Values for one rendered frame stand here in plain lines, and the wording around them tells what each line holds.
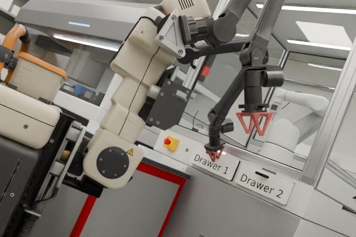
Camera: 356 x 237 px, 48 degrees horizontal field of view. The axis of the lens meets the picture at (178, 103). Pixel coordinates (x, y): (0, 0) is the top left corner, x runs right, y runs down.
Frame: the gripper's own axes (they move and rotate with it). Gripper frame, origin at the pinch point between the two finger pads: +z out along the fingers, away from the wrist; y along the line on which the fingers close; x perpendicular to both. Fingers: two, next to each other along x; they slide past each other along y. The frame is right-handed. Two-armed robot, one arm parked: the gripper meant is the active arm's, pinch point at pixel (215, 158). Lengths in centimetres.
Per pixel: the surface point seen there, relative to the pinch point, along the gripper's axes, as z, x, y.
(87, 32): -50, 137, 17
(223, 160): 0.5, -3.9, 2.1
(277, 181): 0.3, -35.9, 3.1
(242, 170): 1.8, -15.9, 2.1
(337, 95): -35, -46, 36
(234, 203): 15.5, -18.1, -7.1
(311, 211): 11, -52, 5
